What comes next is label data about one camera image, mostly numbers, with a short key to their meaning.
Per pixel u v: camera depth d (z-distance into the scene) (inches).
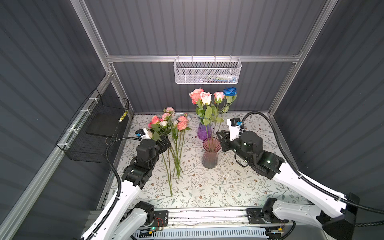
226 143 23.1
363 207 15.0
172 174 35.0
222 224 28.9
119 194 17.9
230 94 28.3
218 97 29.0
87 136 28.5
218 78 36.7
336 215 15.9
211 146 31.9
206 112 27.4
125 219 22.2
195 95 27.7
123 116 32.3
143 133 24.9
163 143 26.3
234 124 22.2
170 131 42.1
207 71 48.6
